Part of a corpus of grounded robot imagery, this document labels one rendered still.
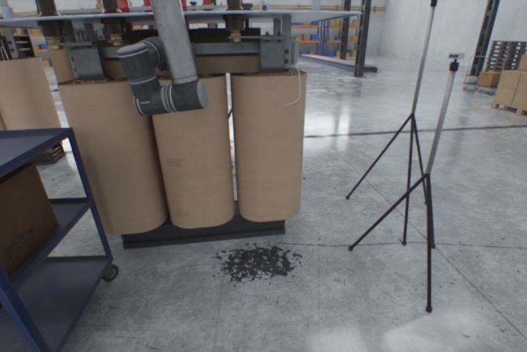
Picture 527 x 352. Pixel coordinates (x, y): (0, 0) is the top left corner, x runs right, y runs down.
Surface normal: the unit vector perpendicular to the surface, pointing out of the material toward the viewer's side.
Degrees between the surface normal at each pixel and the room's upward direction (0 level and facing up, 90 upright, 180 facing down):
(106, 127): 90
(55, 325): 0
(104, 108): 90
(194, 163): 90
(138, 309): 0
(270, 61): 90
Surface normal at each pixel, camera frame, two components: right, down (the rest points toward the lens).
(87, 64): 0.14, 0.43
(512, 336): -0.01, -0.90
